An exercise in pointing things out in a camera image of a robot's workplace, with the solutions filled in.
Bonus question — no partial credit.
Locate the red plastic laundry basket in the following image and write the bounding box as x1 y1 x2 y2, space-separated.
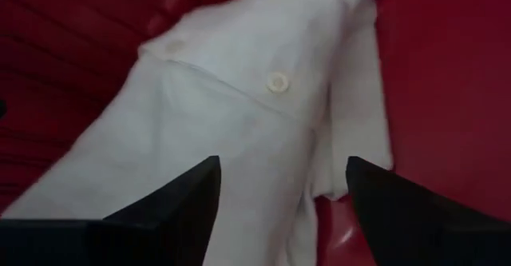
0 0 511 266

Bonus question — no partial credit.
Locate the white knitted garment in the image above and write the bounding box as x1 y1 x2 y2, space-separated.
0 0 395 266

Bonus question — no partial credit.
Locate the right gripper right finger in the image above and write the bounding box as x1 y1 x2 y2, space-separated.
345 156 511 266

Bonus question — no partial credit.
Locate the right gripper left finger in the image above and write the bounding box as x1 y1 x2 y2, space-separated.
0 155 222 266

